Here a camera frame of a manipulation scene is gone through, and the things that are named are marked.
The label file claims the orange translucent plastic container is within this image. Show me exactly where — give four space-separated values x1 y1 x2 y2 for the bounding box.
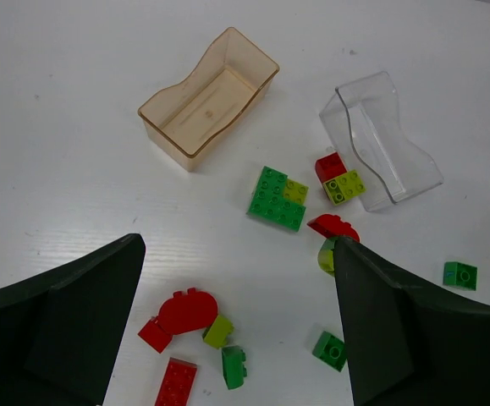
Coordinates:
138 27 279 172

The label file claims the small red lego block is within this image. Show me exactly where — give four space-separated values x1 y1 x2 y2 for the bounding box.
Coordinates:
138 316 173 354

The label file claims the green square lego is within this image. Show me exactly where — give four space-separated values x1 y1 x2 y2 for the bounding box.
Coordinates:
312 331 347 372

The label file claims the green L-shaped lego plate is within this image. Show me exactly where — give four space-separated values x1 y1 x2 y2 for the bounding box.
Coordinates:
247 166 306 232

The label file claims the green lego with blue print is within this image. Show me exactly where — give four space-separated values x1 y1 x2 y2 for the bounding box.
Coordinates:
443 261 478 291

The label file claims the red curved lego brick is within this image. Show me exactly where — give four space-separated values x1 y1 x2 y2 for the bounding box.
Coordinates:
307 214 361 242

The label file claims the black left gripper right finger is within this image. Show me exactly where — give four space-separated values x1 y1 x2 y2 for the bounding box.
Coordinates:
333 237 490 405

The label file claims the large red round lego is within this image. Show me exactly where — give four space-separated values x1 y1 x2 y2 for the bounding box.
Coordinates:
157 288 218 335

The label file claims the lime curved lego brick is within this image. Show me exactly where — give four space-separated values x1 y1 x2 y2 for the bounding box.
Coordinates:
317 237 338 277

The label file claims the lime lego under green plate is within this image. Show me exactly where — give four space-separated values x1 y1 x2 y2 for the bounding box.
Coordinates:
283 178 309 206

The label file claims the green curved lego brick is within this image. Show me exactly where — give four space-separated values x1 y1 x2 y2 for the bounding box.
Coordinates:
222 345 247 390

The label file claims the small red lego brick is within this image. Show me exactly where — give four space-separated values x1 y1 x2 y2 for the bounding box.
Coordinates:
315 152 347 183

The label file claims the lime 2x2 lego brick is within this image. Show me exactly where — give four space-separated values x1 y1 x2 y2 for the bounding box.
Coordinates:
322 170 366 206

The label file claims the clear plastic container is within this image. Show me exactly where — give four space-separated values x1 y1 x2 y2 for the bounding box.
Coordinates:
319 71 443 212

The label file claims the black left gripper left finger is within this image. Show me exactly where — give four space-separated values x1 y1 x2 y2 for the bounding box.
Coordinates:
0 233 146 405

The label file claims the red lego plate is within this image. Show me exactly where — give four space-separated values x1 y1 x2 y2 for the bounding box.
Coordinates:
154 357 197 406

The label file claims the lime small lego brick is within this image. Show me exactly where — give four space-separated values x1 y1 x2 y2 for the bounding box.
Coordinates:
202 315 234 349

